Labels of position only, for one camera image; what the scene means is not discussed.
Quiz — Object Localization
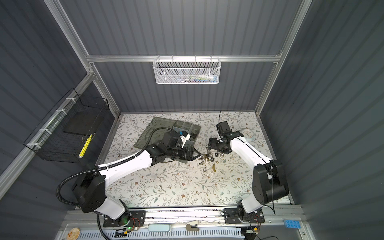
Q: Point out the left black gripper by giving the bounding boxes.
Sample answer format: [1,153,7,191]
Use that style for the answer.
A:
[165,145,201,160]

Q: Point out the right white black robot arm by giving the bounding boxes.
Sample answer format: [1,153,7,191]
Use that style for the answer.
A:
[209,121,289,214]

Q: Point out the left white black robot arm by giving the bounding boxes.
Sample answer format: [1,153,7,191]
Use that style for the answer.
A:
[73,128,201,224]

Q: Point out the pile of screws and nuts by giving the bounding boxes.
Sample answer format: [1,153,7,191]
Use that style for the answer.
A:
[198,151,225,174]

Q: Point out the clear divided organizer box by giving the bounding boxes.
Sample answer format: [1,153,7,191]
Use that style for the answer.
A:
[134,117,201,164]

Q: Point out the floral table mat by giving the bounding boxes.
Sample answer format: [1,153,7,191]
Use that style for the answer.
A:
[101,112,273,208]

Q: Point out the pens in white basket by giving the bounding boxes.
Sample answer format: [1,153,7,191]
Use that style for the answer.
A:
[179,74,219,84]

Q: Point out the light teal flat box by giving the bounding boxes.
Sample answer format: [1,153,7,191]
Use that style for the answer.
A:
[148,224,172,233]

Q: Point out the blue button pad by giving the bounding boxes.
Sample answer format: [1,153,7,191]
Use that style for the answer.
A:
[284,220,301,229]

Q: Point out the yellow marker pen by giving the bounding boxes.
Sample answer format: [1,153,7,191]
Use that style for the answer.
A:
[78,135,93,159]

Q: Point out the round wooden disc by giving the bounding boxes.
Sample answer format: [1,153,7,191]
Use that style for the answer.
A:
[66,228,81,240]

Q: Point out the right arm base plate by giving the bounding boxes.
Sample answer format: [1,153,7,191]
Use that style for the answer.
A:
[221,208,265,225]

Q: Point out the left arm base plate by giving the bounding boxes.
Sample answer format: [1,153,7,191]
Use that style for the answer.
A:
[103,211,147,229]

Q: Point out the white wire mesh basket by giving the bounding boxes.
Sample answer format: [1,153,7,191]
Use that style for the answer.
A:
[153,60,222,85]

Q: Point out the black corrugated cable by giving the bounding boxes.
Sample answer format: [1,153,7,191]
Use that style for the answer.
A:
[55,127,175,240]

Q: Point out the black wire wall basket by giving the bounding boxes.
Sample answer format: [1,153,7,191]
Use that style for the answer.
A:
[24,91,110,163]

